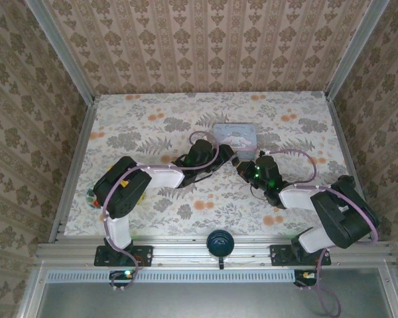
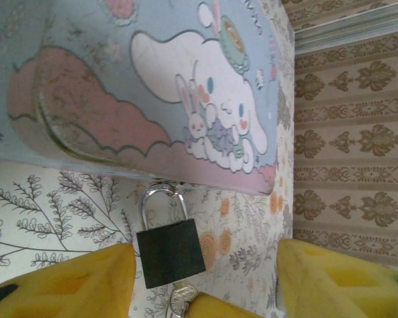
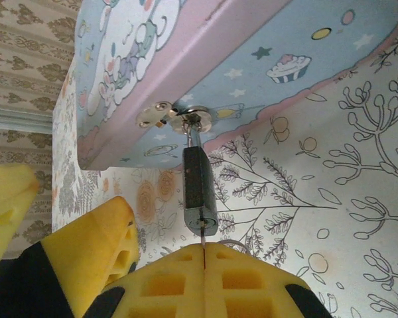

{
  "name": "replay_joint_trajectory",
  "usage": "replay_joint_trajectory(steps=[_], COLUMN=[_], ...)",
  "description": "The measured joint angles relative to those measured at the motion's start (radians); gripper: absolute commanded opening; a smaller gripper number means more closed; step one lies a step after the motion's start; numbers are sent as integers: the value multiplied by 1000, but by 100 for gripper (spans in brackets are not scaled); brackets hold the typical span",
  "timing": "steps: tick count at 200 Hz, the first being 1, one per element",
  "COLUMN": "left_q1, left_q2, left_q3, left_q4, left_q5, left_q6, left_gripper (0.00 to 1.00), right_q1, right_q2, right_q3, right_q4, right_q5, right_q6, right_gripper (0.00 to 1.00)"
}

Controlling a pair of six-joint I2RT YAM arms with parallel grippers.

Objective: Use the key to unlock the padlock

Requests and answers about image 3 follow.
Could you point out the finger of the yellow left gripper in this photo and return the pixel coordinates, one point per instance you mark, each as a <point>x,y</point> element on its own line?
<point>86,238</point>
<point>6,205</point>

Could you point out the light blue cartoon tin box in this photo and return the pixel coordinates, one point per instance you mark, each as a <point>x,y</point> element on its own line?
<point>202,49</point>

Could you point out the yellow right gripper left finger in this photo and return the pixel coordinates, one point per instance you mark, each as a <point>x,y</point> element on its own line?
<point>166,288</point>

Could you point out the aluminium left corner post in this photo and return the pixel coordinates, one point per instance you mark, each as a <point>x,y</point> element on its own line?
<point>16,119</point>

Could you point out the floral table cover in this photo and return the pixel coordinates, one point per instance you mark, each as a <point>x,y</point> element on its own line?
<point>318,165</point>

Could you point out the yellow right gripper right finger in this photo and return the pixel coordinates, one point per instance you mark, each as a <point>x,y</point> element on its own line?
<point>245,288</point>

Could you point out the black padlock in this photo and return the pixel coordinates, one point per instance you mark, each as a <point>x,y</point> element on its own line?
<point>199,185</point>

